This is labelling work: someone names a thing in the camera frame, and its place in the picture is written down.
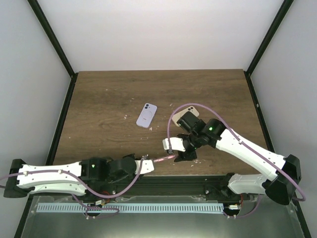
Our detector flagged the black left frame post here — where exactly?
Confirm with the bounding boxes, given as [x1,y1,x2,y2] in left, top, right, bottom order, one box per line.
[27,0,75,78]

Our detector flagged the black table edge rail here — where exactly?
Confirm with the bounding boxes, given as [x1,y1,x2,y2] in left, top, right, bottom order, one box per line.
[244,71,312,238]
[14,72,79,238]

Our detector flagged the black right frame post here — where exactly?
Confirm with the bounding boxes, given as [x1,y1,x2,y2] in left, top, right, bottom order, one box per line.
[246,0,294,75]

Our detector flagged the beige phone case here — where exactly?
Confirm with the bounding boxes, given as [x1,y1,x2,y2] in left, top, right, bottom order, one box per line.
[172,106,199,127]

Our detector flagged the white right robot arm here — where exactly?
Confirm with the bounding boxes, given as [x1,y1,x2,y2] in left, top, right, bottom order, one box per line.
[165,111,301,205]

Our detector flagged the grey metal front plate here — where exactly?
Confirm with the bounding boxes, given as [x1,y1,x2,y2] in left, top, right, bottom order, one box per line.
[21,197,305,238]

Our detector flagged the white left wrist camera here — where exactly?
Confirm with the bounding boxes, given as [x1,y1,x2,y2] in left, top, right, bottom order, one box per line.
[140,155,154,175]

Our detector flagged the light blue slotted cable duct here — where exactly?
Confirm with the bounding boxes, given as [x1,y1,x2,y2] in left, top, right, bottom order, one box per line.
[36,203,223,214]

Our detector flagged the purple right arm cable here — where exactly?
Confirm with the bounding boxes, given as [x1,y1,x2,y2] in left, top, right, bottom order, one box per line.
[167,103,307,219]

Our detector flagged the pink phone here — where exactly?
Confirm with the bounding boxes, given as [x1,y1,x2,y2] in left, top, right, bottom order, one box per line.
[153,155,176,163]

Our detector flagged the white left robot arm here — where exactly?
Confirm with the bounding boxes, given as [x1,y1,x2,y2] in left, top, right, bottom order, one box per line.
[2,154,155,200]

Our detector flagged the black left table edge rail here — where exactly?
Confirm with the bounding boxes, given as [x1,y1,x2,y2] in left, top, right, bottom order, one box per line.
[14,72,79,238]

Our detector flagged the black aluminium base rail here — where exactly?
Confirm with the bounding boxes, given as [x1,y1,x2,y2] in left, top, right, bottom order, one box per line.
[71,173,251,203]

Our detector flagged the black right table edge rail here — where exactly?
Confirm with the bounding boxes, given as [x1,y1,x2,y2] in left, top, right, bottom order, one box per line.
[244,71,312,238]

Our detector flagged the lilac phone case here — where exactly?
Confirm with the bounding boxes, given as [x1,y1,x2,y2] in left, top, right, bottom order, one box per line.
[136,103,157,128]

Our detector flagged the black frame post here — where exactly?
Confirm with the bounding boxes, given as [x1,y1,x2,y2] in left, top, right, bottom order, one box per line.
[246,0,294,75]
[27,0,75,78]

